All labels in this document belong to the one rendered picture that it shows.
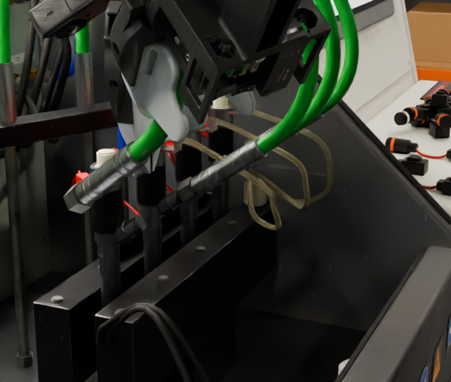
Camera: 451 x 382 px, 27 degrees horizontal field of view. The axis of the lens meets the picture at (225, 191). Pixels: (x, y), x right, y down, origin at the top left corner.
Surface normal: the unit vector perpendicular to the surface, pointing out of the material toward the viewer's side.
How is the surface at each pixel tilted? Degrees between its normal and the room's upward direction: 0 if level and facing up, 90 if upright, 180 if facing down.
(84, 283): 0
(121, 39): 97
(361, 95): 76
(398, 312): 0
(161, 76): 101
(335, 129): 90
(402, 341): 0
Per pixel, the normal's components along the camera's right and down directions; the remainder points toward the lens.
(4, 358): 0.00, -0.95
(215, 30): 0.21, -0.46
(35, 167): 0.92, 0.13
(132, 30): -0.49, -0.03
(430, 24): -0.34, 0.29
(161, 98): -0.83, 0.35
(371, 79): 0.89, -0.10
